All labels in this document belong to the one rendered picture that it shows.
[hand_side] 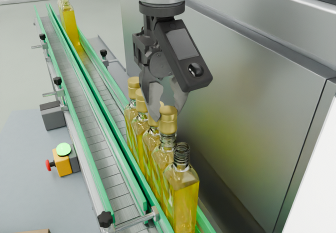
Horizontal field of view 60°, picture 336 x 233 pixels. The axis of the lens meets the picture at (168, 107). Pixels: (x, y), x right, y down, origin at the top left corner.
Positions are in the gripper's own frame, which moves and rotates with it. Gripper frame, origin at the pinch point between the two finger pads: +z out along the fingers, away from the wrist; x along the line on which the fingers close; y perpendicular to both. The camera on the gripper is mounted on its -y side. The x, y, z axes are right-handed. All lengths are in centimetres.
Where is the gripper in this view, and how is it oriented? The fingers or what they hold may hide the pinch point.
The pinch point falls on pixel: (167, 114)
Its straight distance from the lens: 54.2
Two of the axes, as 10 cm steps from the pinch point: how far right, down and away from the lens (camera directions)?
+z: 0.0, 8.2, 5.7
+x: -9.0, 2.4, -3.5
